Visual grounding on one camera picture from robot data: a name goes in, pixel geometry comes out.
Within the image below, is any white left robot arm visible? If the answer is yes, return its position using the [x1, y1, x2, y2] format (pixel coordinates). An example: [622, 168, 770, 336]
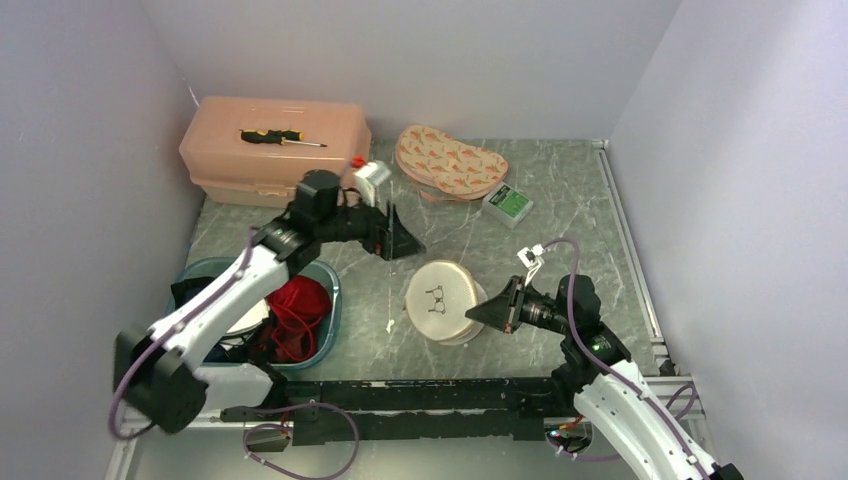
[108, 162, 426, 440]

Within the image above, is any white green small box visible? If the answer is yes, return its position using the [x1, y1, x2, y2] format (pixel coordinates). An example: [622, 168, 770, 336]
[481, 182, 534, 229]

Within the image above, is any floral mesh laundry bag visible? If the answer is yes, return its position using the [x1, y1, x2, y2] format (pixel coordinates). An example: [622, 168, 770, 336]
[394, 125, 509, 202]

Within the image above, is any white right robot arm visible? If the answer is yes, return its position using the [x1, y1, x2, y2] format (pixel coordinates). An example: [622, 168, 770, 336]
[466, 273, 742, 479]

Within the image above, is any black yellow screwdriver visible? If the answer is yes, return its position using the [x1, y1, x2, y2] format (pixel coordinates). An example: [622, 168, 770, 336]
[240, 130, 327, 148]

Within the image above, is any round white mesh pouch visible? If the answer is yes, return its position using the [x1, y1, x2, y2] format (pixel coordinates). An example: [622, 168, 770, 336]
[405, 260, 488, 346]

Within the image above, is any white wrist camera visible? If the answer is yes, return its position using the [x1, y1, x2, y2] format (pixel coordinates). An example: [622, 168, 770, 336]
[517, 244, 546, 286]
[351, 156, 391, 207]

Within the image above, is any red satin bra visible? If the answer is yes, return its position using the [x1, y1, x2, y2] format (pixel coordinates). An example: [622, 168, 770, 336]
[263, 275, 332, 364]

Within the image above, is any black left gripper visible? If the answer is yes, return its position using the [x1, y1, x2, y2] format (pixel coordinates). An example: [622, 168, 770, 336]
[317, 190, 426, 261]

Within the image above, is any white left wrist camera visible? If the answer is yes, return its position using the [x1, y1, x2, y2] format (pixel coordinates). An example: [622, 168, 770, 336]
[351, 156, 391, 207]

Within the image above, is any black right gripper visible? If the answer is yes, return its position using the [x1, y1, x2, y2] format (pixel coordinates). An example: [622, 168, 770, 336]
[466, 274, 573, 335]

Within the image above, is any teal plastic basin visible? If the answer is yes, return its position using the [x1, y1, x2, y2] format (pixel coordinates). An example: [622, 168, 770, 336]
[206, 261, 342, 371]

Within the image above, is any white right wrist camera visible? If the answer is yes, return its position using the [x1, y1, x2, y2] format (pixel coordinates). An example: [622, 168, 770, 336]
[517, 244, 546, 286]

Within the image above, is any pink plastic storage box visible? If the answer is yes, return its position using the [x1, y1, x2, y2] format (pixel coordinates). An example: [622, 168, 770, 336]
[179, 96, 371, 208]

